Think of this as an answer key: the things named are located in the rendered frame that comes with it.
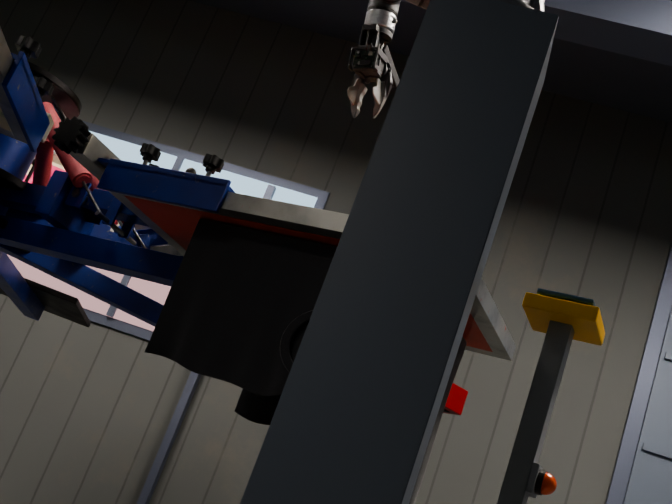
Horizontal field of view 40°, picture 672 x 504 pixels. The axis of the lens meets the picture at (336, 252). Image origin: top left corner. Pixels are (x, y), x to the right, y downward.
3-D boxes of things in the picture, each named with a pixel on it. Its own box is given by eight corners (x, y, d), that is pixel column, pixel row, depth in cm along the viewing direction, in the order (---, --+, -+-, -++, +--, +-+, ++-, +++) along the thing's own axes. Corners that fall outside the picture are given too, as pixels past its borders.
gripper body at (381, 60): (345, 70, 214) (355, 23, 217) (360, 85, 222) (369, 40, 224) (375, 70, 211) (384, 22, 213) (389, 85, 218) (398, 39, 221)
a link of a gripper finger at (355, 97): (335, 107, 215) (349, 71, 216) (346, 117, 220) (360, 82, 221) (346, 109, 214) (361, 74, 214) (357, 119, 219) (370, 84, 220)
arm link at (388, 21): (373, 24, 225) (403, 23, 222) (369, 41, 224) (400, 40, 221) (361, 9, 219) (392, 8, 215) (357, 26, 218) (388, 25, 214)
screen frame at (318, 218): (511, 361, 205) (516, 345, 206) (454, 255, 156) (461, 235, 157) (222, 290, 239) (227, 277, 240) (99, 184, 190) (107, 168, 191)
